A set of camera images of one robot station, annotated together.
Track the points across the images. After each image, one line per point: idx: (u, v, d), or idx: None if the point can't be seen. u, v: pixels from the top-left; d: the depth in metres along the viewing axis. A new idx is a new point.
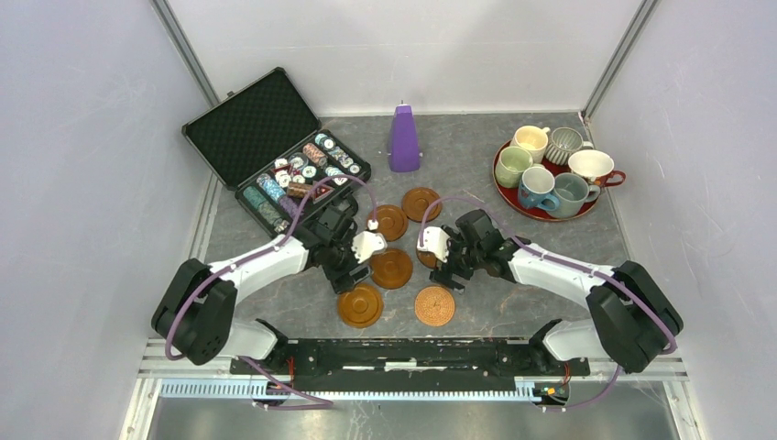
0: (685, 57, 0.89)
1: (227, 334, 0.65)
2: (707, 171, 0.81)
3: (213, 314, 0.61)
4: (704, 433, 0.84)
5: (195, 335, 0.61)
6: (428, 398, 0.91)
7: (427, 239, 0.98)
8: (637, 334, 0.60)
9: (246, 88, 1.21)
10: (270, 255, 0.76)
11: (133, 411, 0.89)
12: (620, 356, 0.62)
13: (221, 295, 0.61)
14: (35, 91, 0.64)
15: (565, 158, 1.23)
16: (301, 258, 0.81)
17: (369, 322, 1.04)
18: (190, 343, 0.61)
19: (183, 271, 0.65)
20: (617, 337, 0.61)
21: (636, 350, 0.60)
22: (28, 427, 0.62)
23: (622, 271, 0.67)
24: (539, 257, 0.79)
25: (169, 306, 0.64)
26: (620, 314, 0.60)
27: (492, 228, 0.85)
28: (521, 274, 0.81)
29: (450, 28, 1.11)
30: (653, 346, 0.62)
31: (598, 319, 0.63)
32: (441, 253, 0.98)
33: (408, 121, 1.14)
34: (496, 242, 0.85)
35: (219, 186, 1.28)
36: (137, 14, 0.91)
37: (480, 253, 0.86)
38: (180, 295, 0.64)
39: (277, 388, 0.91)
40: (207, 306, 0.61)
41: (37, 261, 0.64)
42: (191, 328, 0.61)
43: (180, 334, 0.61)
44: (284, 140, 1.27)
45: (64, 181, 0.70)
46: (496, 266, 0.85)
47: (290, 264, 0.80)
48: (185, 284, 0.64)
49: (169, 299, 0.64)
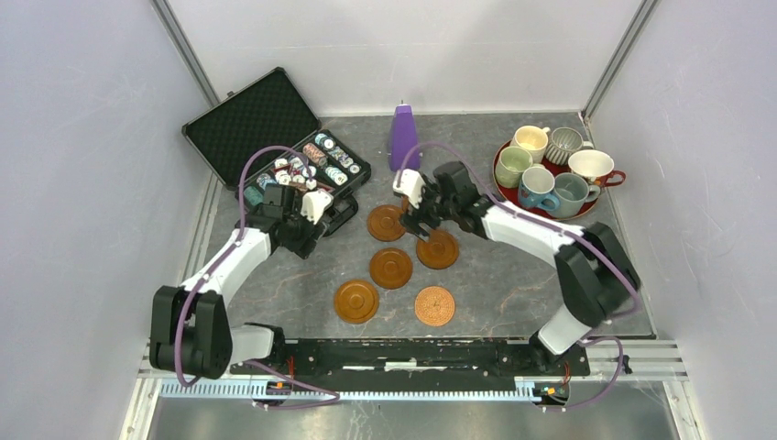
0: (685, 57, 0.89)
1: (228, 337, 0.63)
2: (707, 171, 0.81)
3: (211, 327, 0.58)
4: (704, 433, 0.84)
5: (205, 353, 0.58)
6: (428, 398, 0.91)
7: (402, 181, 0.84)
8: (596, 289, 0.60)
9: (246, 87, 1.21)
10: (234, 255, 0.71)
11: (133, 411, 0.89)
12: (580, 310, 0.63)
13: (210, 306, 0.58)
14: (36, 91, 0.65)
15: (565, 158, 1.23)
16: (267, 240, 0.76)
17: (366, 318, 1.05)
18: (202, 363, 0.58)
19: (158, 303, 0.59)
20: (575, 290, 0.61)
21: (592, 304, 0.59)
22: (28, 427, 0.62)
23: (591, 233, 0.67)
24: (512, 214, 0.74)
25: (158, 340, 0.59)
26: (585, 271, 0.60)
27: (470, 182, 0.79)
28: (490, 231, 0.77)
29: (450, 28, 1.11)
30: (613, 304, 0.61)
31: (562, 274, 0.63)
32: (413, 198, 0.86)
33: (408, 120, 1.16)
34: (474, 197, 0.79)
35: (219, 186, 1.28)
36: (137, 14, 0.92)
37: (454, 207, 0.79)
38: (168, 325, 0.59)
39: (277, 388, 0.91)
40: (202, 322, 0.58)
41: (37, 260, 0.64)
42: (196, 349, 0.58)
43: (189, 360, 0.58)
44: (284, 141, 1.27)
45: (65, 181, 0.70)
46: (468, 222, 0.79)
47: (257, 252, 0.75)
48: (166, 314, 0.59)
49: (156, 333, 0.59)
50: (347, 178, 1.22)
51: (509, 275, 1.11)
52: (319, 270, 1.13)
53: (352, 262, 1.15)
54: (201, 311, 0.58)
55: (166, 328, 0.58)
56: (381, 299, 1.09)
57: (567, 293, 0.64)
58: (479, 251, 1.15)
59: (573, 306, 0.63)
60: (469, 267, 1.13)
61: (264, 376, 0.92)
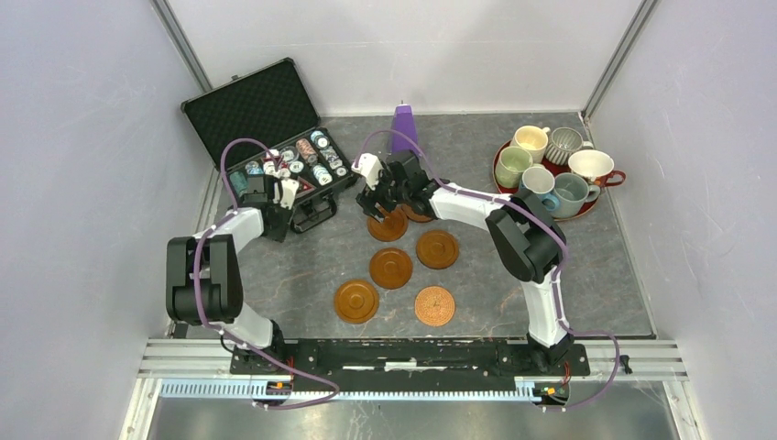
0: (684, 57, 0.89)
1: (238, 282, 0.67)
2: (707, 171, 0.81)
3: (225, 264, 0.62)
4: (704, 433, 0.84)
5: (222, 290, 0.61)
6: (428, 398, 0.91)
7: (361, 163, 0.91)
8: (526, 246, 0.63)
9: (253, 73, 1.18)
10: (234, 221, 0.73)
11: (133, 411, 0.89)
12: (516, 269, 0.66)
13: (222, 243, 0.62)
14: (36, 91, 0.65)
15: (565, 158, 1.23)
16: (259, 217, 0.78)
17: (366, 318, 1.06)
18: (220, 302, 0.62)
19: (171, 250, 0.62)
20: (508, 248, 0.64)
21: (521, 260, 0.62)
22: (28, 426, 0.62)
23: (516, 197, 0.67)
24: (454, 192, 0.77)
25: (174, 284, 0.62)
26: (513, 232, 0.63)
27: (421, 170, 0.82)
28: (440, 211, 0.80)
29: (448, 28, 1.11)
30: (544, 260, 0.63)
31: (494, 236, 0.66)
32: (370, 180, 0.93)
33: (407, 120, 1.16)
34: (425, 183, 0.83)
35: (219, 186, 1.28)
36: (137, 14, 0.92)
37: (407, 192, 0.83)
38: (184, 269, 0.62)
39: (277, 388, 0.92)
40: (217, 258, 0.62)
41: (37, 261, 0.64)
42: (213, 289, 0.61)
43: (208, 300, 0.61)
44: (279, 134, 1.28)
45: (65, 182, 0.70)
46: (419, 206, 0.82)
47: (253, 225, 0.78)
48: (180, 259, 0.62)
49: (172, 279, 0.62)
50: (331, 180, 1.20)
51: (509, 275, 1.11)
52: (318, 270, 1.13)
53: (352, 262, 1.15)
54: (213, 249, 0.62)
55: (182, 272, 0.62)
56: (381, 299, 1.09)
57: (503, 254, 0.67)
58: (479, 251, 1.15)
59: (509, 266, 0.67)
60: (468, 267, 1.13)
61: (264, 376, 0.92)
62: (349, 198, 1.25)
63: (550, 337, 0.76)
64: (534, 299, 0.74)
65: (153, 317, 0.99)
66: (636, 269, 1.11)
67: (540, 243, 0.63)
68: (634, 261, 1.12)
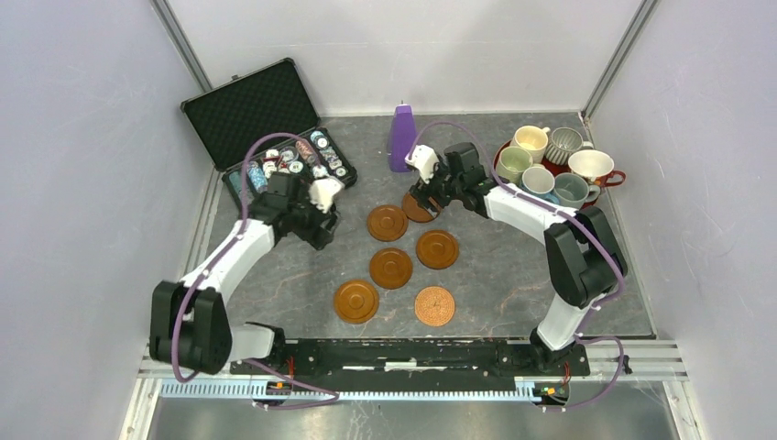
0: (684, 57, 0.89)
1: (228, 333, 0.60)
2: (707, 171, 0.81)
3: (210, 324, 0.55)
4: (704, 434, 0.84)
5: (203, 347, 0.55)
6: (427, 398, 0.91)
7: (416, 156, 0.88)
8: (582, 268, 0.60)
9: (253, 73, 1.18)
10: (234, 250, 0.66)
11: (133, 411, 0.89)
12: (566, 291, 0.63)
13: (209, 302, 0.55)
14: (37, 91, 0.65)
15: (565, 158, 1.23)
16: (269, 234, 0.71)
17: (366, 319, 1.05)
18: (200, 358, 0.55)
19: (156, 298, 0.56)
20: (563, 267, 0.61)
21: (574, 280, 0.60)
22: (28, 425, 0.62)
23: (583, 214, 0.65)
24: (513, 194, 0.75)
25: (157, 335, 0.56)
26: (570, 250, 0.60)
27: (476, 164, 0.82)
28: (493, 211, 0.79)
29: (448, 27, 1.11)
30: (597, 287, 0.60)
31: (550, 250, 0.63)
32: (425, 174, 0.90)
33: (407, 120, 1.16)
34: (479, 178, 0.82)
35: (219, 187, 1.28)
36: (137, 14, 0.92)
37: (460, 186, 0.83)
38: (168, 320, 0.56)
39: (277, 387, 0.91)
40: (201, 316, 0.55)
41: (38, 260, 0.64)
42: (193, 345, 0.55)
43: (185, 354, 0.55)
44: (279, 134, 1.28)
45: (65, 182, 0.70)
46: (471, 201, 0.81)
47: (259, 245, 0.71)
48: (163, 310, 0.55)
49: (156, 327, 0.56)
50: None
51: (509, 275, 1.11)
52: (319, 270, 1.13)
53: (352, 262, 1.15)
54: (198, 306, 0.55)
55: (166, 324, 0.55)
56: (381, 299, 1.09)
57: (554, 272, 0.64)
58: (479, 251, 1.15)
59: (559, 286, 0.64)
60: (468, 267, 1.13)
61: (263, 376, 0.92)
62: (349, 198, 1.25)
63: (558, 343, 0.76)
64: (561, 314, 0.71)
65: None
66: (635, 269, 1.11)
67: (597, 269, 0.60)
68: (633, 261, 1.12)
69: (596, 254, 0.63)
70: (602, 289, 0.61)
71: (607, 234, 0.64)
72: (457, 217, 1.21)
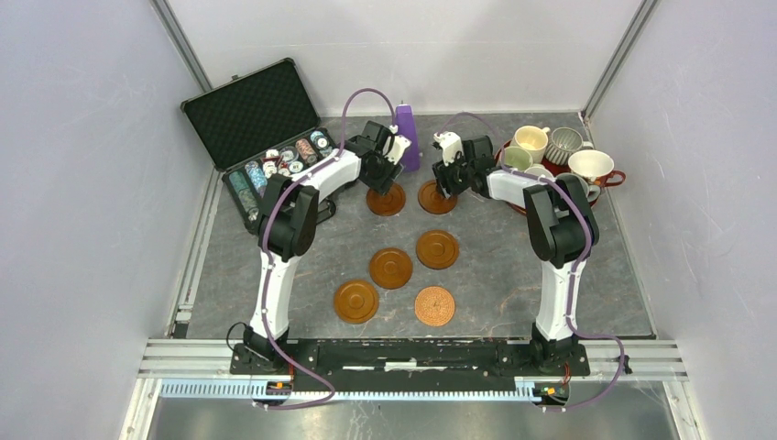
0: (685, 57, 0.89)
1: (312, 231, 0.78)
2: (706, 171, 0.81)
3: (305, 213, 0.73)
4: (704, 434, 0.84)
5: (293, 233, 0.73)
6: (428, 399, 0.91)
7: (444, 137, 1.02)
8: (552, 226, 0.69)
9: (253, 73, 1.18)
10: (333, 167, 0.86)
11: (133, 411, 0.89)
12: (541, 247, 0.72)
13: (309, 196, 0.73)
14: (36, 90, 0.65)
15: (565, 158, 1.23)
16: (355, 166, 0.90)
17: (367, 317, 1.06)
18: (289, 239, 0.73)
19: (271, 183, 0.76)
20: (537, 224, 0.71)
21: (545, 236, 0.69)
22: (27, 426, 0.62)
23: (561, 181, 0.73)
24: (508, 172, 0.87)
25: (264, 213, 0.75)
26: (544, 206, 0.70)
27: (487, 154, 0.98)
28: (493, 190, 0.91)
29: (448, 27, 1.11)
30: (568, 245, 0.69)
31: (528, 209, 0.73)
32: (447, 155, 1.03)
33: (408, 121, 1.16)
34: (487, 166, 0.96)
35: (219, 187, 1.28)
36: (137, 13, 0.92)
37: (472, 170, 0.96)
38: (273, 203, 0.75)
39: (277, 387, 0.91)
40: (299, 207, 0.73)
41: (37, 261, 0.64)
42: (287, 227, 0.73)
43: (279, 233, 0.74)
44: (279, 134, 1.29)
45: (63, 183, 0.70)
46: (478, 182, 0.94)
47: (349, 171, 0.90)
48: (275, 193, 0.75)
49: (263, 208, 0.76)
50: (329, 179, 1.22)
51: (509, 275, 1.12)
52: (319, 270, 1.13)
53: (353, 261, 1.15)
54: (301, 198, 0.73)
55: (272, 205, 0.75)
56: (381, 299, 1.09)
57: (533, 230, 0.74)
58: (479, 251, 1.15)
59: (537, 244, 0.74)
60: (469, 267, 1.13)
61: (263, 376, 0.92)
62: (348, 198, 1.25)
63: (552, 332, 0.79)
64: (549, 288, 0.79)
65: (153, 317, 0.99)
66: (636, 269, 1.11)
67: (567, 229, 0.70)
68: (634, 262, 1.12)
69: (573, 218, 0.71)
70: (574, 247, 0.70)
71: (582, 199, 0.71)
72: (457, 217, 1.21)
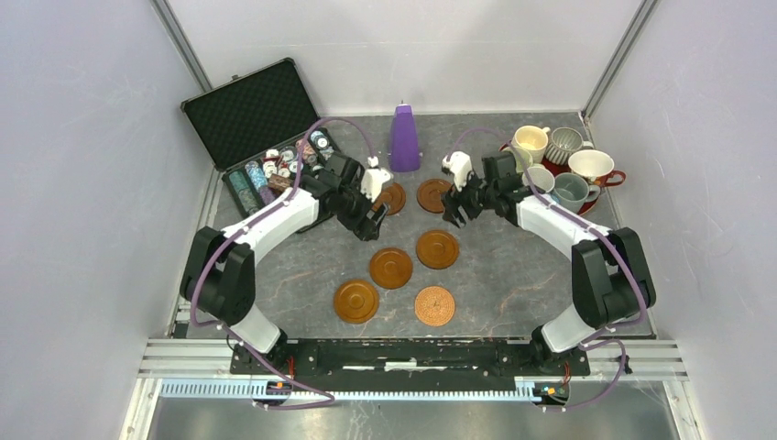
0: (685, 57, 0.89)
1: (251, 291, 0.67)
2: (706, 170, 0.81)
3: (236, 278, 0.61)
4: (704, 434, 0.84)
5: (222, 299, 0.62)
6: (428, 398, 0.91)
7: (454, 159, 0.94)
8: (603, 287, 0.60)
9: (253, 73, 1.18)
10: (282, 212, 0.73)
11: (133, 411, 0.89)
12: (586, 308, 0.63)
13: (239, 258, 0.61)
14: (37, 90, 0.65)
15: (565, 158, 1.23)
16: (312, 206, 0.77)
17: (367, 317, 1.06)
18: (219, 306, 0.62)
19: (198, 240, 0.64)
20: (585, 284, 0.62)
21: (595, 302, 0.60)
22: (28, 426, 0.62)
23: (615, 236, 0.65)
24: (545, 205, 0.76)
25: (190, 274, 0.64)
26: (596, 269, 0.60)
27: (513, 170, 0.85)
28: (523, 219, 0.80)
29: (448, 27, 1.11)
30: (619, 312, 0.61)
31: (575, 267, 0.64)
32: (459, 179, 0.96)
33: (407, 121, 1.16)
34: (514, 186, 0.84)
35: (220, 187, 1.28)
36: (137, 12, 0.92)
37: (495, 192, 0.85)
38: (202, 263, 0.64)
39: (277, 388, 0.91)
40: (229, 270, 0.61)
41: (37, 260, 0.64)
42: (216, 293, 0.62)
43: (207, 297, 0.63)
44: (279, 134, 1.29)
45: (64, 182, 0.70)
46: (504, 206, 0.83)
47: (304, 214, 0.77)
48: (203, 252, 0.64)
49: (190, 269, 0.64)
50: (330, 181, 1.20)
51: (509, 275, 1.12)
52: (319, 270, 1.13)
53: (353, 262, 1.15)
54: (230, 259, 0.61)
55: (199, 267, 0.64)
56: (381, 299, 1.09)
57: (577, 286, 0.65)
58: (479, 251, 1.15)
59: (581, 304, 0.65)
60: (468, 267, 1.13)
61: (263, 376, 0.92)
62: None
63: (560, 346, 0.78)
64: (571, 323, 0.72)
65: (153, 317, 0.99)
66: None
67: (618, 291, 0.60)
68: None
69: (624, 279, 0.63)
70: (623, 315, 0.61)
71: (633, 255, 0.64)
72: None
